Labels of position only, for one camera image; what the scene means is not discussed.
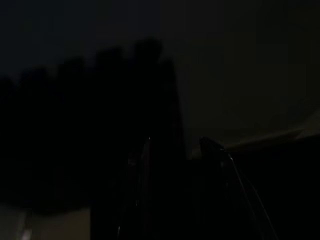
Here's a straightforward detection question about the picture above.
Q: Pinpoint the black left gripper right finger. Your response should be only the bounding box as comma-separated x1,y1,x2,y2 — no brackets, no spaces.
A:
196,136,277,240

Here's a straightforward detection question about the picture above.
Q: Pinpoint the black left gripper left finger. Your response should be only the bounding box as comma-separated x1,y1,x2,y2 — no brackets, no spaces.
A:
116,136,156,240

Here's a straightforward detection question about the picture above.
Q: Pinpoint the black foam puzzle mat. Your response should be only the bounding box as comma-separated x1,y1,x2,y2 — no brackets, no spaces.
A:
0,37,186,216

